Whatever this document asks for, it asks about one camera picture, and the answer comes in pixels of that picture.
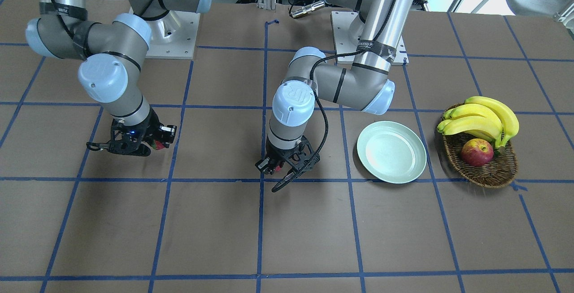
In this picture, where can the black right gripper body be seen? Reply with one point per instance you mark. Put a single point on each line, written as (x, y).
(150, 124)

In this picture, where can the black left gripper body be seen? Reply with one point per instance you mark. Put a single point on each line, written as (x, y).
(267, 163)

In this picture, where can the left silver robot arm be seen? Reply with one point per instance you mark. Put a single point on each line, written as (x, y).
(311, 77)

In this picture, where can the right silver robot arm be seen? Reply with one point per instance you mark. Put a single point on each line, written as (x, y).
(112, 58)

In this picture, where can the light green plate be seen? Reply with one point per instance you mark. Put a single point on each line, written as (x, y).
(391, 152)

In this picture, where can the red yellow apple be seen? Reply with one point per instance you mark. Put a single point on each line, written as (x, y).
(477, 152)

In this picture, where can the yellow banana bunch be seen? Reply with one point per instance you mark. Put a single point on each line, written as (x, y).
(483, 117)

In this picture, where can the woven wicker basket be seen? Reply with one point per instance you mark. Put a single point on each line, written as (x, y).
(497, 173)

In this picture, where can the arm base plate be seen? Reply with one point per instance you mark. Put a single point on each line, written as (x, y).
(347, 28)
(174, 35)

